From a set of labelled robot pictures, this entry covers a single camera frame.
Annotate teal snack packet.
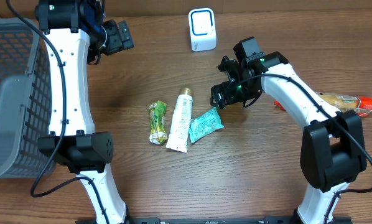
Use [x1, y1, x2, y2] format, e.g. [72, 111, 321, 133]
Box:
[189, 108, 224, 144]

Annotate white tube gold cap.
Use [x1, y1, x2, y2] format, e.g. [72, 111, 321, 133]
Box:
[166, 88, 193, 153]

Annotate green snack packet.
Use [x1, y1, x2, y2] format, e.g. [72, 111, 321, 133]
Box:
[149, 101, 168, 145]

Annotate orange spaghetti package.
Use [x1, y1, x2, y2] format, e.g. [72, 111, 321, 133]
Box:
[317, 92, 372, 117]

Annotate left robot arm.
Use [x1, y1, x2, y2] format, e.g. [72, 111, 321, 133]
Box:
[35, 0, 134, 223]

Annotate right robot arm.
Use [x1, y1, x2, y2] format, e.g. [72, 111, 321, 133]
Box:
[210, 37, 367, 223]

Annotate white barcode scanner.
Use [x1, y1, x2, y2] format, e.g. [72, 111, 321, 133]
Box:
[188, 7, 217, 52]

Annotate grey plastic shopping basket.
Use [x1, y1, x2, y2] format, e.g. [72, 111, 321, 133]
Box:
[0, 18, 52, 179]

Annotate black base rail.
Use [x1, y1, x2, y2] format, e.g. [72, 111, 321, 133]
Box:
[75, 216, 353, 224]

